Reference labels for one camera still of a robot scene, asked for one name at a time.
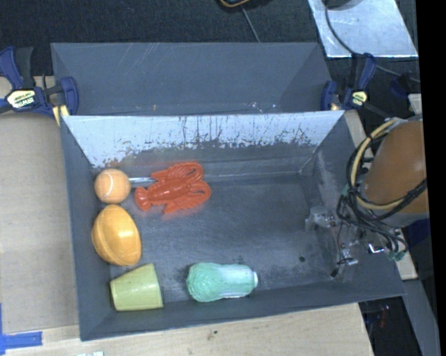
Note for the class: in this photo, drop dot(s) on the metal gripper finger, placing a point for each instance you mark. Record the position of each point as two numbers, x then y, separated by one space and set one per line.
347 264
318 218

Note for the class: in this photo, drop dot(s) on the grey metal bin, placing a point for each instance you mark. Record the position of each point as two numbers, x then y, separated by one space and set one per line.
227 234

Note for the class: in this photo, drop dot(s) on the green toy cabbage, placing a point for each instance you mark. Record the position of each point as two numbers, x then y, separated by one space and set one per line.
219 282

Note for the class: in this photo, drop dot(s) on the red toy lobster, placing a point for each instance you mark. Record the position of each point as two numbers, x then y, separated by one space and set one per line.
174 190

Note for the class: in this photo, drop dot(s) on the yellow-green cup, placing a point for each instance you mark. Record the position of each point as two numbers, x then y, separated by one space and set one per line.
136 289

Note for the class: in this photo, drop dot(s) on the orange oval ball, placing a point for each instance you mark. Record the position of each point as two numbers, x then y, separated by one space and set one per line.
116 236

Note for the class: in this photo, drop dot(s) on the brown cardboard board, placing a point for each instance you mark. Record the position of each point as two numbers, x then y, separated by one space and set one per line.
32 225

